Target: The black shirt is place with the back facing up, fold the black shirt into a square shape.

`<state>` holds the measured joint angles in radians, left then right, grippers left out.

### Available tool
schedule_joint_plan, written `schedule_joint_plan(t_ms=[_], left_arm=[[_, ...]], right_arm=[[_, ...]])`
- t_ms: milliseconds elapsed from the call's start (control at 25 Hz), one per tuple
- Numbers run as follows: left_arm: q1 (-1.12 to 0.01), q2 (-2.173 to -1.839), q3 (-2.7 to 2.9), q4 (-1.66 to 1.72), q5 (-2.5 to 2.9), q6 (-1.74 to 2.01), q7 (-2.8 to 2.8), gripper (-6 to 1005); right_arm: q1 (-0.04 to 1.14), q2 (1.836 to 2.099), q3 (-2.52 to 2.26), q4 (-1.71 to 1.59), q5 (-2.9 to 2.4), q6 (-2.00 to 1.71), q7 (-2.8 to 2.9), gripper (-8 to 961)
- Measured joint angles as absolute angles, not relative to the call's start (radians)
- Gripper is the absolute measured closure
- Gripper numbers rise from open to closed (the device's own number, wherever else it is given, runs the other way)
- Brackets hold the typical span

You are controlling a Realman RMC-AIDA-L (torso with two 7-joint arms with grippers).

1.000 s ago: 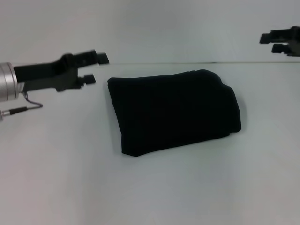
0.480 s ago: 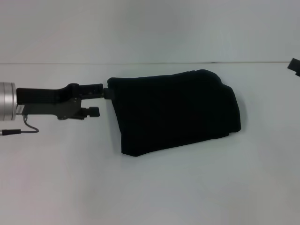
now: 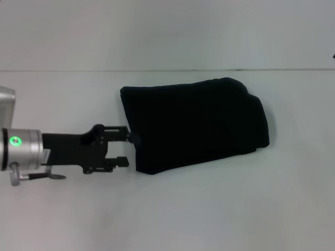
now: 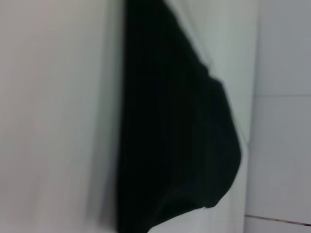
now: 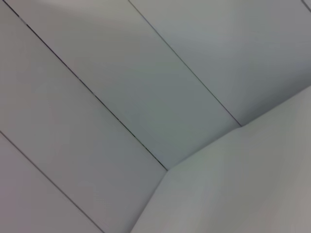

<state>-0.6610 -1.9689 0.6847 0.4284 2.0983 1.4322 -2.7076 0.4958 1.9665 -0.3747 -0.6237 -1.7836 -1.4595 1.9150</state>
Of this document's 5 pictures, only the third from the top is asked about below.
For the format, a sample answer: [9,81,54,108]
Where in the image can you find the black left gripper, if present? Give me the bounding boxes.
[41,123,143,175]

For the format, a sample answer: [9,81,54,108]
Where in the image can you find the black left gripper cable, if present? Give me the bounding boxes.
[9,162,67,187]

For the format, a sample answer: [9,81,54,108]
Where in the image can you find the black t-shirt with white print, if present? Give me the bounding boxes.
[119,76,271,176]

